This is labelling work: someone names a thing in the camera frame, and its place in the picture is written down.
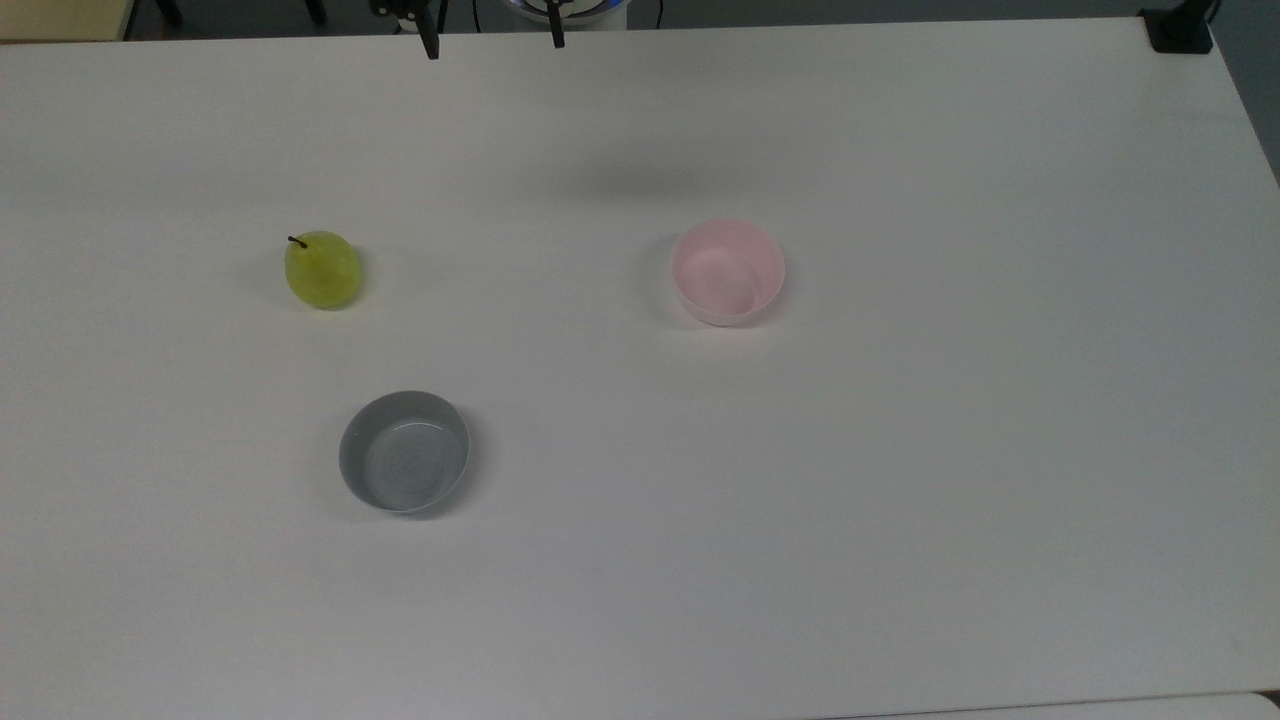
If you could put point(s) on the black clamp mount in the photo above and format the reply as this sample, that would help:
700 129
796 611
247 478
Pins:
1178 30

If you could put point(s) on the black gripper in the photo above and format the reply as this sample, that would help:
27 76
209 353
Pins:
388 6

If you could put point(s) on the wooden furniture panel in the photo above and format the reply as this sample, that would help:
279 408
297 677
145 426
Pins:
60 18

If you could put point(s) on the pink plastic bowl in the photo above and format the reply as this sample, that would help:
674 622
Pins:
727 272

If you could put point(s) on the green pear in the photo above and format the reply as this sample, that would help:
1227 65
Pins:
322 272

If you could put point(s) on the black chair leg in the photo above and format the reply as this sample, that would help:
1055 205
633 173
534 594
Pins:
316 10
169 10

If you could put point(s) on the grey plastic bowl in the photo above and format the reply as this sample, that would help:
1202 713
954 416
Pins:
404 453

